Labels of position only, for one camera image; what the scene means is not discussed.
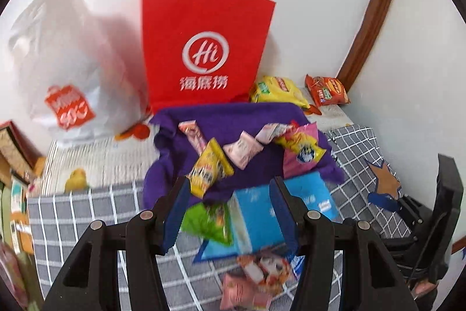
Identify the pink yellow snack packet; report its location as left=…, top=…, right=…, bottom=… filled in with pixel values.
left=273, top=122, right=326, bottom=178

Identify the pink strawberry snack bag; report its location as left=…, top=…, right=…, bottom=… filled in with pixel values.
left=220, top=253, right=292, bottom=310

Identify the yellow rice cracker packet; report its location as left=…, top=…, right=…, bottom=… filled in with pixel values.
left=187, top=138, right=234, bottom=199

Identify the pink peach snack packet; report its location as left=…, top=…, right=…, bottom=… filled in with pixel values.
left=223, top=131, right=264, bottom=170

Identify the long pink bear candy bar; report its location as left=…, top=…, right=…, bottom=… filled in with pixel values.
left=179, top=120, right=207, bottom=155

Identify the small red snack packet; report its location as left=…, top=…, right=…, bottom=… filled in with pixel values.
left=290, top=120, right=299, bottom=129

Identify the white pink small packet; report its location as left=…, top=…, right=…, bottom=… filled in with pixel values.
left=255, top=123, right=293, bottom=145

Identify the person right hand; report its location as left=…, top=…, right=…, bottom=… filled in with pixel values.
left=411, top=280, right=437, bottom=299

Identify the grey checked blanket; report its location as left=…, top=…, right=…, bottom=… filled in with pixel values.
left=27, top=124, right=412, bottom=311

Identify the green rice cracker packet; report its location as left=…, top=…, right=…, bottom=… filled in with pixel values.
left=181, top=203, right=234, bottom=246

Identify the orange red chips bag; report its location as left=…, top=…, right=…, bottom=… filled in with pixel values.
left=305, top=75, right=351, bottom=107

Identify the blue tissue box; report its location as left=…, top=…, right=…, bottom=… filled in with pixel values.
left=193, top=172, right=338, bottom=263

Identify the purple towel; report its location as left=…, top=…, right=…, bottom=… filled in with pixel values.
left=143, top=103, right=344, bottom=208

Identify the patterned brown book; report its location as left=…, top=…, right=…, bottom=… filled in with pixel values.
left=1, top=121, right=40, bottom=178

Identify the yellow chips bag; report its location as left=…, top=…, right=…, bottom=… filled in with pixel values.
left=250, top=76, right=310, bottom=110

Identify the white Miniso plastic bag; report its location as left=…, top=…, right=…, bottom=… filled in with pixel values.
left=8, top=0, right=146, bottom=145

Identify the red paper shopping bag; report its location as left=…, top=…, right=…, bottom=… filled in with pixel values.
left=141, top=0, right=276, bottom=112

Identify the brown wooden door frame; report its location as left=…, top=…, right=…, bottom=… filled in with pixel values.
left=337, top=0, right=392, bottom=91

